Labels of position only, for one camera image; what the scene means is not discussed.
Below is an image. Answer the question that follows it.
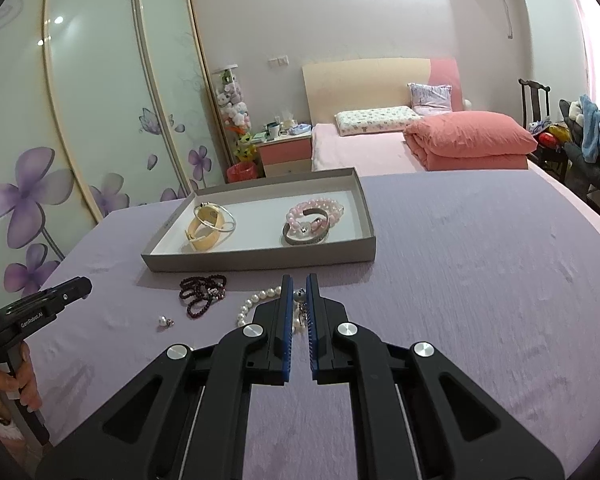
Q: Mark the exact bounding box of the single pearl earring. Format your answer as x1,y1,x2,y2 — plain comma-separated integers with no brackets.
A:
158,315,174,330

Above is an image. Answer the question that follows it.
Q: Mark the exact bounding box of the dark red bead bracelet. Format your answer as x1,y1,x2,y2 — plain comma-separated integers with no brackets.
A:
178,273,229,320

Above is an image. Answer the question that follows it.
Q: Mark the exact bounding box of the white pearl bracelet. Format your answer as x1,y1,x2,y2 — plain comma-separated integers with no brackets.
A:
235,284,311,334

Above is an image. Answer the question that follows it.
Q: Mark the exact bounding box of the person's left hand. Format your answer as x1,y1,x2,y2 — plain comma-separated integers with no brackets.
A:
0,342,42,419

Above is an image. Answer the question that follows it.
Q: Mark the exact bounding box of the lilac bed cover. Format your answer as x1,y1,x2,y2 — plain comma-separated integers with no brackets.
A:
29,171,600,472

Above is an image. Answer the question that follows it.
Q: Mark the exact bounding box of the thin silver bangle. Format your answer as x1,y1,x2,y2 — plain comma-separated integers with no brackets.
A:
194,202,237,233

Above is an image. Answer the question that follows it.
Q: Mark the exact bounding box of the grey open bangle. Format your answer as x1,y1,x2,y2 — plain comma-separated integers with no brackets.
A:
282,216,330,246

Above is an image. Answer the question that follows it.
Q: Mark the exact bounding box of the grey cardboard tray box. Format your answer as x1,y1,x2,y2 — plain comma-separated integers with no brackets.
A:
142,168,376,272

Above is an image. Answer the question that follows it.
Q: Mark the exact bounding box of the floral sliding wardrobe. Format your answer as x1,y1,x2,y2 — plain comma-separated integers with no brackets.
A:
0,0,225,304

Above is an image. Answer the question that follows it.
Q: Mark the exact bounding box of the red waste bin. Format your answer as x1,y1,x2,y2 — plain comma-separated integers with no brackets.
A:
226,160,259,183

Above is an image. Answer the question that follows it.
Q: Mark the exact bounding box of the plush toy column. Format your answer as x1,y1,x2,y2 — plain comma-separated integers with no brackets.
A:
212,65,252,164

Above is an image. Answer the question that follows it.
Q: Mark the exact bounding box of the pink white nightstand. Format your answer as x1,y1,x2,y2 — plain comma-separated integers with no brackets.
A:
258,132,313,178

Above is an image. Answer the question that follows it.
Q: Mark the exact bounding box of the pink bed sheet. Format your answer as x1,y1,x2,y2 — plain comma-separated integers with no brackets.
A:
312,124,575,197

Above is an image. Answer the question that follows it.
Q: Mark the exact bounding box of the folded coral duvet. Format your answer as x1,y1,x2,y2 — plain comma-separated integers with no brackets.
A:
403,110,536,171

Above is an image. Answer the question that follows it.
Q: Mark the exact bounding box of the dark wooden chair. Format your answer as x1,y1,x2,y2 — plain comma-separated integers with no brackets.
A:
518,78,569,183

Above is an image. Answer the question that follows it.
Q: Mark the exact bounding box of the patterned white pillow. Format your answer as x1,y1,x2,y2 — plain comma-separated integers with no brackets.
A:
335,105,422,136

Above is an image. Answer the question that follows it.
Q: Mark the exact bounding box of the lilac floral pillow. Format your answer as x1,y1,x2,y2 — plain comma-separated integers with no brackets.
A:
408,82,453,116

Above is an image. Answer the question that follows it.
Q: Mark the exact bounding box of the beige pink headboard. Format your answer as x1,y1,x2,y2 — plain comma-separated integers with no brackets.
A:
302,58,470,126

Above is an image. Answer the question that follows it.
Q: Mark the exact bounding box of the beige wide cuff bracelet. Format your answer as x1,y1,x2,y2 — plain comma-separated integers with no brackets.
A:
184,202,228,253

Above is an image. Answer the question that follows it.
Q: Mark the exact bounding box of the pink bead bracelet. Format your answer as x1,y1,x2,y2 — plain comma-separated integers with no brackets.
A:
284,198,347,235

